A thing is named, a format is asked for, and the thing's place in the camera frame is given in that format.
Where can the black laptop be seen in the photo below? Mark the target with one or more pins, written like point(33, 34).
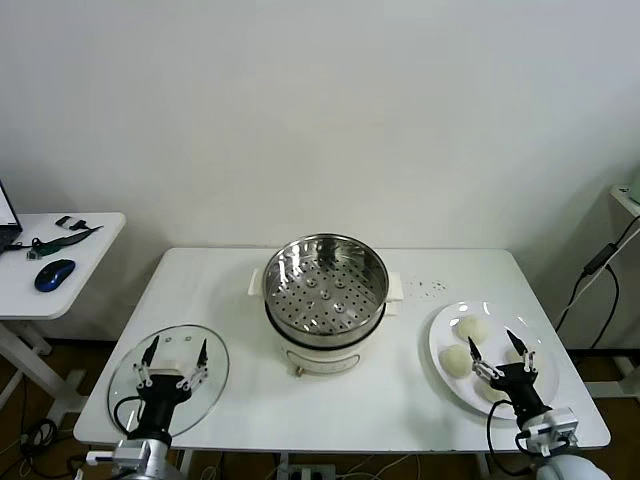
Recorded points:
point(5, 210)

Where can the blue black computer mouse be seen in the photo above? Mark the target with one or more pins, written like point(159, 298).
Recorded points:
point(54, 274)

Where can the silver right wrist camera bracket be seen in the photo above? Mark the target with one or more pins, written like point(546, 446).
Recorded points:
point(550, 430)

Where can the small black card device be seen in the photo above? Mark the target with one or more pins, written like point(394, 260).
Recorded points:
point(67, 221)

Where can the white power strip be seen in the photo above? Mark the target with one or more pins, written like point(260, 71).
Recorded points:
point(310, 472)

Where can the pale green box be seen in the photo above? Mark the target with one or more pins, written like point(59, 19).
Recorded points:
point(635, 190)

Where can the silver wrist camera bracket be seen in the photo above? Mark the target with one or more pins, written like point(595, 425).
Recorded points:
point(550, 430)
point(140, 452)

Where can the round glass pot lid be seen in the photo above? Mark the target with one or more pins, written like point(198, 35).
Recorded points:
point(170, 340)

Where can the white shelf stand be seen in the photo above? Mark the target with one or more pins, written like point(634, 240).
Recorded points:
point(622, 200)

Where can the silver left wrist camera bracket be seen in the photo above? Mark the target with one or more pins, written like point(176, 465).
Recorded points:
point(140, 452)

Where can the white electric cooker pot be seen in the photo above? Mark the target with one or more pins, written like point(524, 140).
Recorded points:
point(320, 357)

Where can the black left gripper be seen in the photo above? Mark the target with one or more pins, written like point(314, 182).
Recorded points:
point(160, 400)

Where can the white side table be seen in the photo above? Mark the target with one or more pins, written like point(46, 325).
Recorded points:
point(95, 240)

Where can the large white plate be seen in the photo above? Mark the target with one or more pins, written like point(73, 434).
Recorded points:
point(495, 320)

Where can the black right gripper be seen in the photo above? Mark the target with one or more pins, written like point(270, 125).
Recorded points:
point(517, 385)

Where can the white steamed baozi bun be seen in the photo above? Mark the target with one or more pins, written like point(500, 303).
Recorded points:
point(452, 362)
point(472, 328)
point(513, 357)
point(492, 395)

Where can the perforated steel steamer basket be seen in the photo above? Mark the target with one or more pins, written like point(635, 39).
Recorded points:
point(325, 300)

